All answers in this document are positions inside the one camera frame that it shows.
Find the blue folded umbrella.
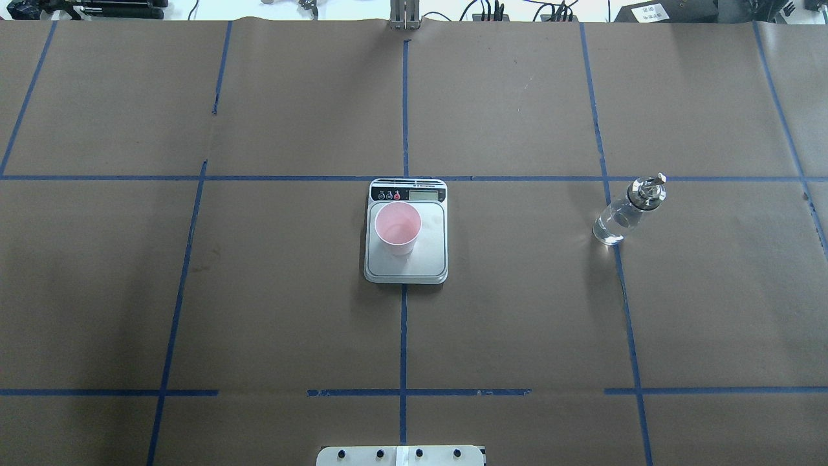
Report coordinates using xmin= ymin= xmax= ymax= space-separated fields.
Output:
xmin=5 ymin=0 xmax=42 ymax=21

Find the aluminium frame post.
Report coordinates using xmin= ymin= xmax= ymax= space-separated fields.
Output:
xmin=389 ymin=0 xmax=422 ymax=30

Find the digital kitchen scale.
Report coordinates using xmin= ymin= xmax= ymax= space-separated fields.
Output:
xmin=364 ymin=178 xmax=449 ymax=284

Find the pink paper cup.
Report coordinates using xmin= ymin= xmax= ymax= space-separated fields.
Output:
xmin=373 ymin=201 xmax=422 ymax=256

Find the black box with label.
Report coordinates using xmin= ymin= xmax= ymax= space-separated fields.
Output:
xmin=613 ymin=1 xmax=719 ymax=24

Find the glass sauce bottle metal cap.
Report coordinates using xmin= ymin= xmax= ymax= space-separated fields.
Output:
xmin=593 ymin=172 xmax=668 ymax=247

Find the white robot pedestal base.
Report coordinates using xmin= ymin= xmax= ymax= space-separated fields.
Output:
xmin=316 ymin=445 xmax=487 ymax=465

